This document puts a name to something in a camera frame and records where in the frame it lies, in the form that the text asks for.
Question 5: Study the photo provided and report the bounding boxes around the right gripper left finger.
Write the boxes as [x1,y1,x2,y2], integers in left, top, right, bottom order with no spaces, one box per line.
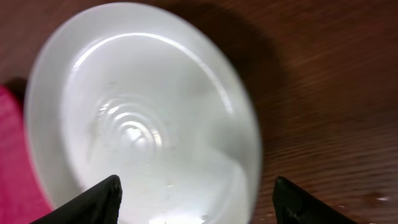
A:
[32,175,123,224]

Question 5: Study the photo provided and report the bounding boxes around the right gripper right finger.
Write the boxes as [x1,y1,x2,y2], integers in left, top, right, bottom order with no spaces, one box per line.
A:
[272,176,356,224]

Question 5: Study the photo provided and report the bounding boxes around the white round plate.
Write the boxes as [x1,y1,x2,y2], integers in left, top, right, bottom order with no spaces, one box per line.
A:
[25,2,262,223]

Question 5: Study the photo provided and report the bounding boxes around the red plastic tray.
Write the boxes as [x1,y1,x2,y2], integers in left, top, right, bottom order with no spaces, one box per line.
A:
[1,85,51,224]

